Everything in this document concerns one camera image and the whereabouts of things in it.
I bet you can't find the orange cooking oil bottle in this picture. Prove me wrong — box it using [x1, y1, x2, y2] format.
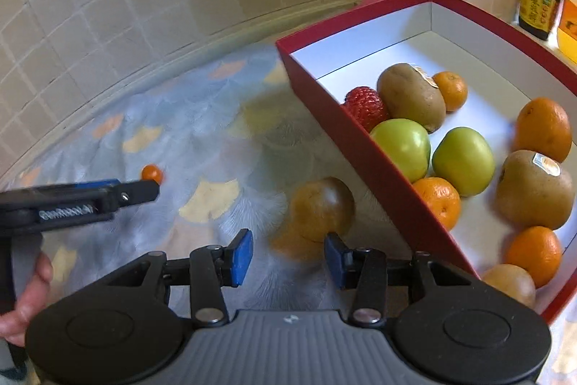
[556, 0, 577, 65]

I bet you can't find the red cardboard box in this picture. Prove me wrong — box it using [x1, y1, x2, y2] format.
[275, 0, 577, 327]

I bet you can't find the person's left hand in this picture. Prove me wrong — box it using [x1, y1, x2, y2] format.
[0, 252, 54, 347]

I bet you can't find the green apple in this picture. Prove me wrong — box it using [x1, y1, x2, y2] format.
[370, 118, 432, 184]
[432, 126, 497, 197]

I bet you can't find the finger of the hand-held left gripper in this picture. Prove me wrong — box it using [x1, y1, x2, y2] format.
[0, 178, 122, 205]
[110, 179, 161, 215]

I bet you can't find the brown passion fruit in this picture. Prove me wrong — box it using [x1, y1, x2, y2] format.
[288, 176, 356, 242]

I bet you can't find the brown kiwi with sticker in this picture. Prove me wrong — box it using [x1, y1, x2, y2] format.
[495, 149, 575, 231]
[377, 62, 447, 134]

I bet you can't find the large orange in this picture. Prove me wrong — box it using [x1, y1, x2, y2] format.
[514, 97, 572, 163]

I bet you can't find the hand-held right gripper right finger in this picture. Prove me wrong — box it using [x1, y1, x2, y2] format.
[325, 232, 485, 326]

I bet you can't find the pale striped passion fruit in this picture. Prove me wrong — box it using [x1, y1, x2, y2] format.
[481, 263, 537, 308]

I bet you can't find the small mandarin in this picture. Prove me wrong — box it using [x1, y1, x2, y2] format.
[504, 226, 563, 288]
[412, 176, 462, 231]
[432, 71, 468, 112]

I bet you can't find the red strawberry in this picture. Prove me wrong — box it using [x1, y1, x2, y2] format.
[344, 86, 391, 133]

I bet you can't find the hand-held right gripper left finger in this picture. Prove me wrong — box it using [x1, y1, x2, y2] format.
[97, 229, 254, 326]

